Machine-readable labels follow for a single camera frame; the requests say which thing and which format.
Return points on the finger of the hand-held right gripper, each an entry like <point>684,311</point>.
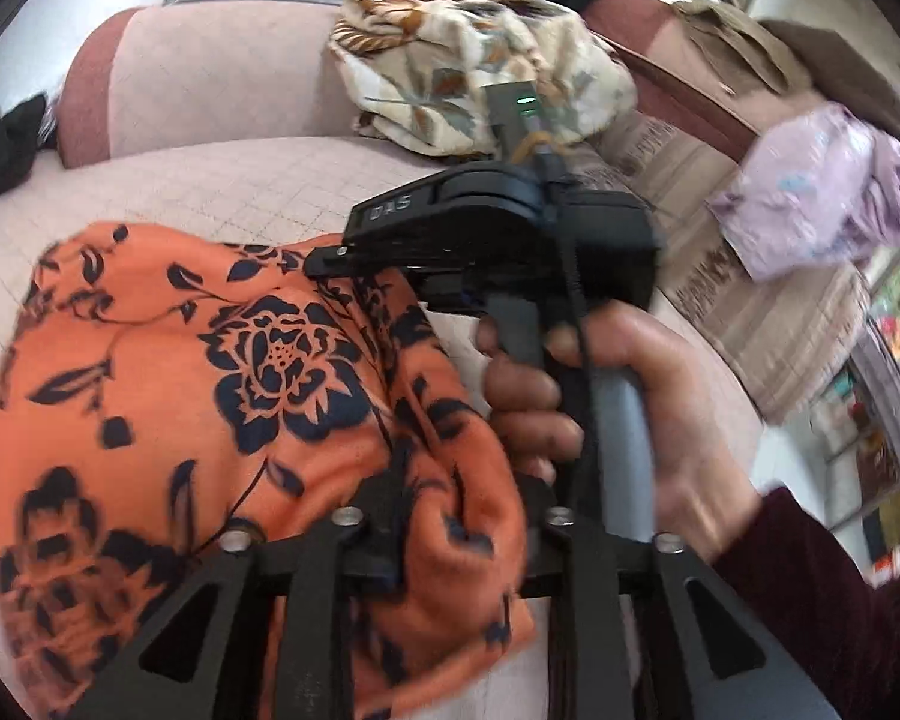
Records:
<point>360,261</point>

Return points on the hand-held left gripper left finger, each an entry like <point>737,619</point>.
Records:
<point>379,540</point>

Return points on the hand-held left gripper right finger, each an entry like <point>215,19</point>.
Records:
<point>551,547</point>

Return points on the orange floral garment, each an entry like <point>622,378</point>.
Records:
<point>195,390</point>

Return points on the person's right forearm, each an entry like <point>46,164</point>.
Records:
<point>817,615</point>

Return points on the black clothes pile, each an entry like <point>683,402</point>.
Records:
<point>4,150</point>

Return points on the person's right hand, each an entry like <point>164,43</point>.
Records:
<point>690,450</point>

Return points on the cream floral blanket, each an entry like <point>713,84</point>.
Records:
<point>435,67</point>

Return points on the pink sofa bed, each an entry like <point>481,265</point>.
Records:
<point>195,180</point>

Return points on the pink sofa armrest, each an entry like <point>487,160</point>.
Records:
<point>217,75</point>

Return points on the maroon cloth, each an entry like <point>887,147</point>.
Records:
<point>682,75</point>

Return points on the striped beige blanket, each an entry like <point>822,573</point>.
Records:
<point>757,315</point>

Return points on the khaki garment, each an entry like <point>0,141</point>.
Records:
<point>742,37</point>

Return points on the lilac cloth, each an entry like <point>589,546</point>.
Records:
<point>817,195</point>

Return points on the cluttered shelf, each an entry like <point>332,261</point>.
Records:
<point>892,360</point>

